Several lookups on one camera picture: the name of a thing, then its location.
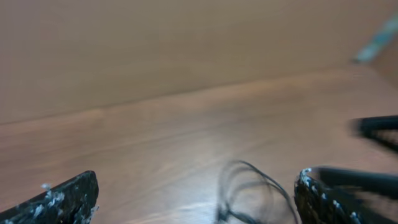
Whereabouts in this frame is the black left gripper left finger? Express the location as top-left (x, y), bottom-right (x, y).
top-left (1, 170), bottom-right (99, 224)

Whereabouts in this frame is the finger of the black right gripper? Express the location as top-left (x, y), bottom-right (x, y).
top-left (310, 115), bottom-right (397, 199)

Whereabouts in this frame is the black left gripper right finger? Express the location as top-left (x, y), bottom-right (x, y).
top-left (294, 166), bottom-right (396, 224)

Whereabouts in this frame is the black USB cable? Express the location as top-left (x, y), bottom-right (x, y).
top-left (216, 159), bottom-right (299, 224)

